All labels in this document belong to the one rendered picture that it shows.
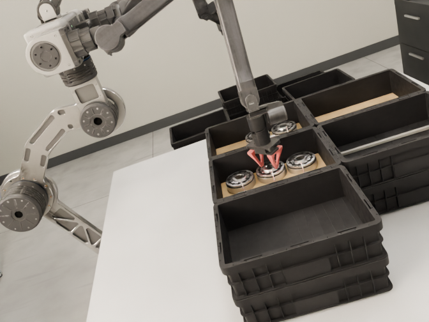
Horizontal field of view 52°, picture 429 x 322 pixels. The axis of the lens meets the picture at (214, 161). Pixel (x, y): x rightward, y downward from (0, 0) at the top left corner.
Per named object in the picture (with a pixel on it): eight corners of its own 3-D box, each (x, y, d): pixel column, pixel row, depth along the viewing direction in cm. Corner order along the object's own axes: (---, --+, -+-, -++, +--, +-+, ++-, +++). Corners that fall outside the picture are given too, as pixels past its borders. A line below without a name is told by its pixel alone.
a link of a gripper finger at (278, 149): (270, 161, 156) (264, 138, 152) (287, 163, 151) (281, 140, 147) (260, 172, 152) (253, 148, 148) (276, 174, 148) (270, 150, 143)
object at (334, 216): (234, 305, 110) (220, 271, 105) (225, 234, 137) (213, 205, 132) (390, 260, 107) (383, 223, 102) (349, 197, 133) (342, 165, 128)
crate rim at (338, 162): (214, 209, 133) (212, 203, 132) (210, 165, 160) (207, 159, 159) (344, 170, 129) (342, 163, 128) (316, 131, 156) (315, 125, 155)
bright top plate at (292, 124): (276, 136, 175) (275, 135, 174) (269, 128, 184) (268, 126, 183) (299, 127, 175) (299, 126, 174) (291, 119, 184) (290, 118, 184)
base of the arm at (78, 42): (79, 61, 146) (62, 25, 141) (102, 53, 146) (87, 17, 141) (75, 67, 138) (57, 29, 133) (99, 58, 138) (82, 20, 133)
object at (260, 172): (258, 180, 150) (258, 179, 149) (254, 167, 159) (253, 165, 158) (287, 171, 149) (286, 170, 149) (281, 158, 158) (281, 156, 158)
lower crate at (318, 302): (246, 335, 115) (232, 302, 110) (234, 260, 142) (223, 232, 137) (396, 292, 112) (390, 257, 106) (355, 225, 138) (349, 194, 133)
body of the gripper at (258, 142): (257, 141, 155) (252, 122, 152) (281, 143, 148) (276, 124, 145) (246, 150, 151) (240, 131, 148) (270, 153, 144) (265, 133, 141)
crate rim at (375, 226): (222, 277, 106) (219, 269, 105) (214, 209, 133) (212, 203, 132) (385, 229, 103) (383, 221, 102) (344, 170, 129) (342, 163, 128)
